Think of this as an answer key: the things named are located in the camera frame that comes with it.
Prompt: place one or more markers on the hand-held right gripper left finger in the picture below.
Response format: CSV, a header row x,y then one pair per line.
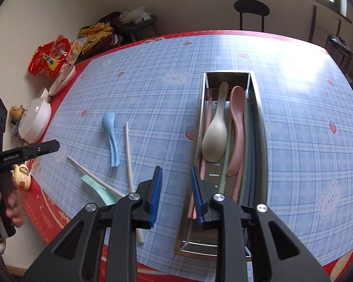
x,y
156,199

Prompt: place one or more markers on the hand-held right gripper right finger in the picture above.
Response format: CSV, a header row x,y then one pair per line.
x,y
197,199

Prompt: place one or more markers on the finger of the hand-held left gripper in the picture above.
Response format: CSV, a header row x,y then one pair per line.
x,y
44,148

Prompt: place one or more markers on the green chopstick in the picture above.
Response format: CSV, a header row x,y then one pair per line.
x,y
225,170
247,152

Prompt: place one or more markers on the metal utensil tray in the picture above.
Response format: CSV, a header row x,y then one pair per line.
x,y
194,241

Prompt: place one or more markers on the beige chopstick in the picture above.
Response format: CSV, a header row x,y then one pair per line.
x,y
88,170
128,152

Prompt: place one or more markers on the mint green spoon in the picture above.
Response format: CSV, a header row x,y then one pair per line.
x,y
101,192

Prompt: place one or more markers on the beige speckled spoon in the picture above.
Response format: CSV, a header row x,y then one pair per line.
x,y
214,141

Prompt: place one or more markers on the blue chopstick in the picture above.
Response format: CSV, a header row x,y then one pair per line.
x,y
257,170
252,164

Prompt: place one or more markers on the blue spoon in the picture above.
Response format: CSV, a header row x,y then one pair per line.
x,y
108,122

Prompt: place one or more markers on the beige flowered mug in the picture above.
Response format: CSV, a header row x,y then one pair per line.
x,y
22,179

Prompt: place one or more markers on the white lidded container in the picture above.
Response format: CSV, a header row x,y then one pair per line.
x,y
35,120

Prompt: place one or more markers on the small brown teapot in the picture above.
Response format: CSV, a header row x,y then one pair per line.
x,y
16,112

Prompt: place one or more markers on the white tissue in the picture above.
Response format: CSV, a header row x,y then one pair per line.
x,y
42,94

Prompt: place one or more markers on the white bowl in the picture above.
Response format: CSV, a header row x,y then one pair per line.
x,y
61,79

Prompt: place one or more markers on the red snack bag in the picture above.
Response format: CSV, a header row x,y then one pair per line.
x,y
48,58

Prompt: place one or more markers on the blue plaid tablecloth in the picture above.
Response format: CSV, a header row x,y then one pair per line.
x,y
164,108

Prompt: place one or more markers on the pale snack bag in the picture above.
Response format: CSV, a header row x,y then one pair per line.
x,y
73,50

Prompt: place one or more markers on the pink spoon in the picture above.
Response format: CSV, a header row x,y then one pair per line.
x,y
237,102

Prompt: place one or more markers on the yellow snack bag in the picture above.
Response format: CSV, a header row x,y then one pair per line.
x,y
94,32

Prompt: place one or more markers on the black chair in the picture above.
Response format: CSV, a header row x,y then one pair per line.
x,y
141,26

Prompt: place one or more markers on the white plastic bag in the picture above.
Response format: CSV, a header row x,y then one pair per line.
x,y
135,14

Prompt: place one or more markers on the black round stool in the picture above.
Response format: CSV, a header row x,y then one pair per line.
x,y
251,7

